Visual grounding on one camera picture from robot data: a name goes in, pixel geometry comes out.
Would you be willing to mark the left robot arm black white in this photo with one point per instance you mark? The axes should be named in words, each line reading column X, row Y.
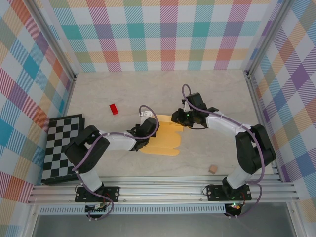
column 79, row 145

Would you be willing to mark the red block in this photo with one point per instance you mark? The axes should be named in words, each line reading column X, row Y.
column 114, row 109

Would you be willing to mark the yellow paper box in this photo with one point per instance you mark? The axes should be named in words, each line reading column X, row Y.
column 168, row 140

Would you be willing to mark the aluminium side rail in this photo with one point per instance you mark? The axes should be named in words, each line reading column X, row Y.
column 259, row 108
column 70, row 96

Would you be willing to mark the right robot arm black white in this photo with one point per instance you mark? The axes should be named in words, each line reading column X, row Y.
column 247, row 153

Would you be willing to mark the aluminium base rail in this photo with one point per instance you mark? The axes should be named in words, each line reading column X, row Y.
column 160, row 188

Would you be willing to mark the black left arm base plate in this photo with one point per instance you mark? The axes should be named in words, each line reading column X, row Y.
column 112, row 193

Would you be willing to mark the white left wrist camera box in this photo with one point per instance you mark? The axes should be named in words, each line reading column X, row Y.
column 146, row 116

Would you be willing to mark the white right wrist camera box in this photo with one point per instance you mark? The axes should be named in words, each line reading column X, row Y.
column 184, row 106

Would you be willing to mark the aluminium corner post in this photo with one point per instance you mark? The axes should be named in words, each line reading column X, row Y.
column 53, row 40
column 269, row 37

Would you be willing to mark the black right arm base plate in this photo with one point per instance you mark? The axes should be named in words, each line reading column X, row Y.
column 214, row 193

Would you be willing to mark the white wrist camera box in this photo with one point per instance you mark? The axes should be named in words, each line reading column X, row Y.
column 184, row 106
column 146, row 116

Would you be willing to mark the small wooden cube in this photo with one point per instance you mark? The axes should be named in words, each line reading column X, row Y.
column 213, row 169

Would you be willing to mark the black grey chessboard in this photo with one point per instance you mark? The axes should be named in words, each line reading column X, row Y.
column 59, row 148

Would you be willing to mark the small circuit board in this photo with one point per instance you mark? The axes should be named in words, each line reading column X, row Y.
column 235, row 207
column 97, row 208

